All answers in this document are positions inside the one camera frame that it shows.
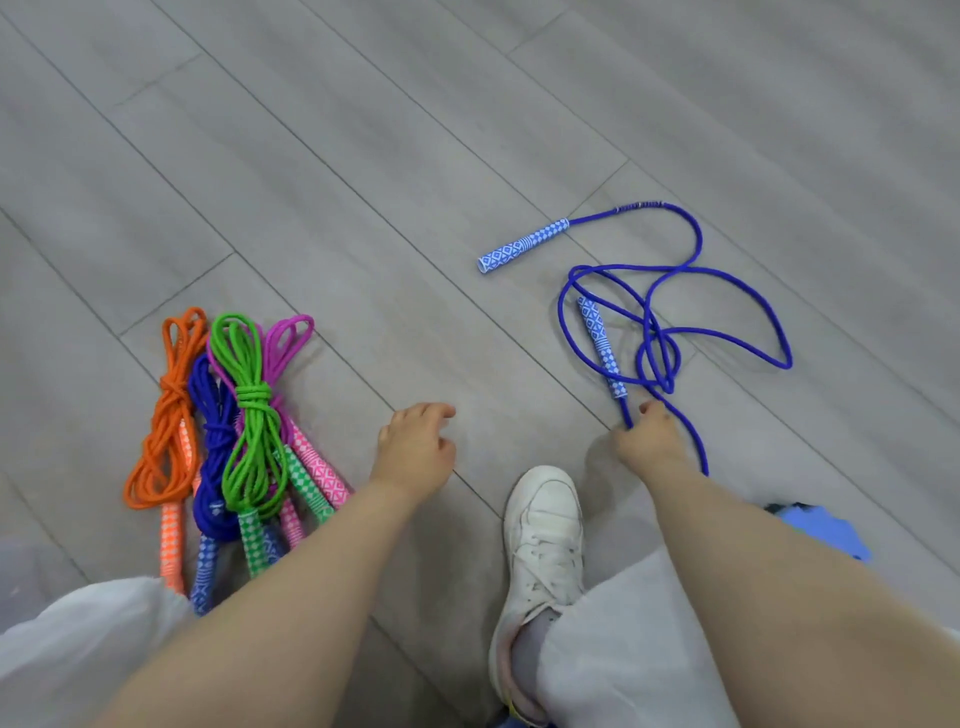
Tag bundled pink jump rope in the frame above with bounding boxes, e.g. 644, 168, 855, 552
206, 315, 353, 549

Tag bundled orange jump rope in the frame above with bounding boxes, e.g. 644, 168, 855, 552
123, 306, 210, 596

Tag white sneaker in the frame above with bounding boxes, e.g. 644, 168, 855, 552
489, 465, 586, 726

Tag white trousers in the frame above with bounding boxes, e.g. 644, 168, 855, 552
0, 536, 960, 728

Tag person's left forearm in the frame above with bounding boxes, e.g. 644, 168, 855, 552
93, 478, 453, 728

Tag bundled blue jump rope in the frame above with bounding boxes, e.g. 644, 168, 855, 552
187, 352, 285, 617

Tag bundled green jump rope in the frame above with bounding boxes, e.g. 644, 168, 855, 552
208, 312, 336, 579

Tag person's left hand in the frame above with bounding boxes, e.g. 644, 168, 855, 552
369, 402, 458, 505

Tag person's right forearm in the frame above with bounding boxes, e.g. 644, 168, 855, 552
641, 456, 960, 728

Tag person's right hand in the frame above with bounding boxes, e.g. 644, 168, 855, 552
613, 399, 695, 481

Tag blue jump rope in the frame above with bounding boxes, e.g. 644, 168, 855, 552
477, 201, 794, 477
187, 352, 285, 617

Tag grey sock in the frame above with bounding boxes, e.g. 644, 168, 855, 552
510, 607, 562, 708

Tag blue foam pad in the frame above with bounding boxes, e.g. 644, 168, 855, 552
764, 502, 874, 564

